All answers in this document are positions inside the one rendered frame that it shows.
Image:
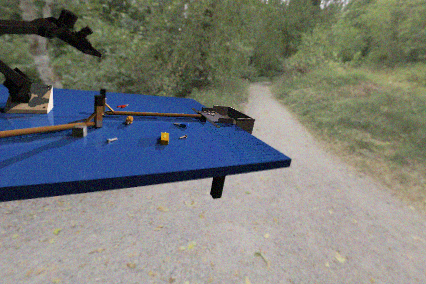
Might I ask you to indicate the yellow rectangular block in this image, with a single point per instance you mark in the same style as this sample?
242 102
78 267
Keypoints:
164 138

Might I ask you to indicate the long wooden pole with black end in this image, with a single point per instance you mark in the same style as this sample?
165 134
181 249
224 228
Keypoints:
97 115

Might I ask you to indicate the orange long-handled scraper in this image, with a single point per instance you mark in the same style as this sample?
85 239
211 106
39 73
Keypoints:
103 92

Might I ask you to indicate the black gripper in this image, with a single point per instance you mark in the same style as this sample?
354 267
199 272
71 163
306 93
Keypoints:
82 44

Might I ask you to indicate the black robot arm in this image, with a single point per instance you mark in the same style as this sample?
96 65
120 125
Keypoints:
17 82

